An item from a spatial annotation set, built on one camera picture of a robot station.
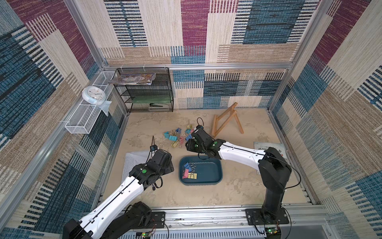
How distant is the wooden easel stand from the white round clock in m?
0.68

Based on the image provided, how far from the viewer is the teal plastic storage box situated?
0.85 meters

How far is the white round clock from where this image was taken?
0.74 meters

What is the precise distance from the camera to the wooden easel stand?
93 centimetres

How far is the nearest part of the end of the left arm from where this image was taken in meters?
0.53

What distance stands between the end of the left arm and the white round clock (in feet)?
1.36
